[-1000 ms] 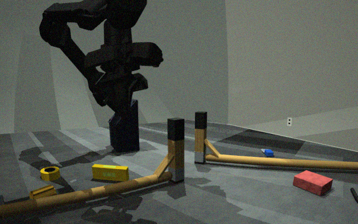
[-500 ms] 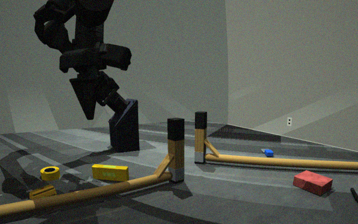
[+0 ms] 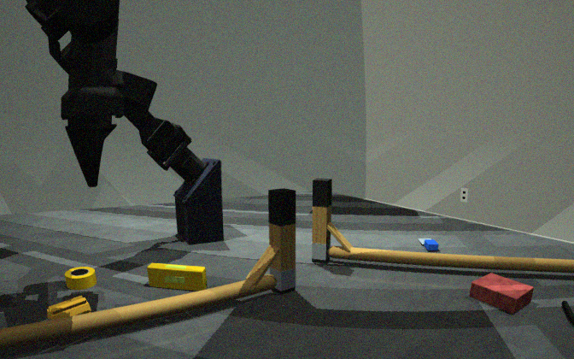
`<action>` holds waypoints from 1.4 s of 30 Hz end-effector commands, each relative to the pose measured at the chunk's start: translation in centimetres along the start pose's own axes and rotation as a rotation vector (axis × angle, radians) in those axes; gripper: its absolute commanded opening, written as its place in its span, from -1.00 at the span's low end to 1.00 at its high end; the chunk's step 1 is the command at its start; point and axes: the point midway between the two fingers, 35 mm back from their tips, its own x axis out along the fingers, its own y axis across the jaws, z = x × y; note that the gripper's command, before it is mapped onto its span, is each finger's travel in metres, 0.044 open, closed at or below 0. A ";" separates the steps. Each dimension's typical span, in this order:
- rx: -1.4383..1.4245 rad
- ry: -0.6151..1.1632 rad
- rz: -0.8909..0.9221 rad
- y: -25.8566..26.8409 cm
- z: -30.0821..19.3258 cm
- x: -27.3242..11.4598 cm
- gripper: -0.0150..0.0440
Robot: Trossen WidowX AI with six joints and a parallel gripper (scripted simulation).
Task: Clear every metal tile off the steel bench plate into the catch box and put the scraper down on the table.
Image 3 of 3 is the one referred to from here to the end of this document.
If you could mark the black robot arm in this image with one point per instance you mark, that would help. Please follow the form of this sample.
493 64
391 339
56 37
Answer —
94 24

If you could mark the red rectangular block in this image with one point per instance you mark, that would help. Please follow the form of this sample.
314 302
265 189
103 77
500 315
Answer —
501 292

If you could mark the yellow rectangular block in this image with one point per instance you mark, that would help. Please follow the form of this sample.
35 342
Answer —
183 277

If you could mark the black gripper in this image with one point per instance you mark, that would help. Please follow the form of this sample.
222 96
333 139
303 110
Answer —
89 107

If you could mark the yellow ring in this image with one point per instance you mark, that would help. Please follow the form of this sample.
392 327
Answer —
80 278

